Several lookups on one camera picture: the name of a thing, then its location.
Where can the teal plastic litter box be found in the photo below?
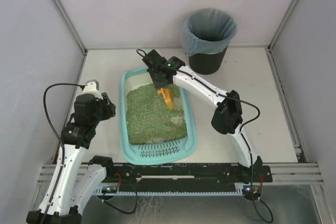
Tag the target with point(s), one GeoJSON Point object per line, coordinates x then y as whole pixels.
{"type": "Point", "coordinates": [154, 153]}

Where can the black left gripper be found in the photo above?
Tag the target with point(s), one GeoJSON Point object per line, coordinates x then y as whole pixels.
{"type": "Point", "coordinates": [109, 107]}

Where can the yellow slotted litter scoop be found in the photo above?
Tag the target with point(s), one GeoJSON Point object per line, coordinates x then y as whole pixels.
{"type": "Point", "coordinates": [167, 96]}

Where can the aluminium frame extrusion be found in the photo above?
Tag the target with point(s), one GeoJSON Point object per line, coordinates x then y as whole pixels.
{"type": "Point", "coordinates": [296, 174]}

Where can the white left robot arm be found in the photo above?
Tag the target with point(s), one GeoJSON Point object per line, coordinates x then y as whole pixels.
{"type": "Point", "coordinates": [65, 201]}

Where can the black trash bin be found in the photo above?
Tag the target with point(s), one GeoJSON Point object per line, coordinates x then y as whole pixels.
{"type": "Point", "coordinates": [206, 64]}

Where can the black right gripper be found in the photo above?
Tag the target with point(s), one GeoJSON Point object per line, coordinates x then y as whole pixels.
{"type": "Point", "coordinates": [161, 83]}

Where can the blue trash bag liner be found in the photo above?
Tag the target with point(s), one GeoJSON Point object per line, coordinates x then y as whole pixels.
{"type": "Point", "coordinates": [207, 31]}

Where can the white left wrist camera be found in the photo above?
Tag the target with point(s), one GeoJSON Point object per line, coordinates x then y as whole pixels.
{"type": "Point", "coordinates": [91, 90]}

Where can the white slotted cable duct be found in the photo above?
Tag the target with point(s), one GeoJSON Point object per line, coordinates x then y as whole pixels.
{"type": "Point", "coordinates": [177, 187]}

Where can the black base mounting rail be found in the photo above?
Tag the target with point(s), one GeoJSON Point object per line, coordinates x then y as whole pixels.
{"type": "Point", "coordinates": [229, 173]}

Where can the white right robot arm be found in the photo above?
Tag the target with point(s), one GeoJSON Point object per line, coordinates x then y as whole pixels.
{"type": "Point", "coordinates": [231, 113]}

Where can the green cat litter pellets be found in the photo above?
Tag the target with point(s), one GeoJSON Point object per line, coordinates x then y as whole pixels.
{"type": "Point", "coordinates": [149, 121]}

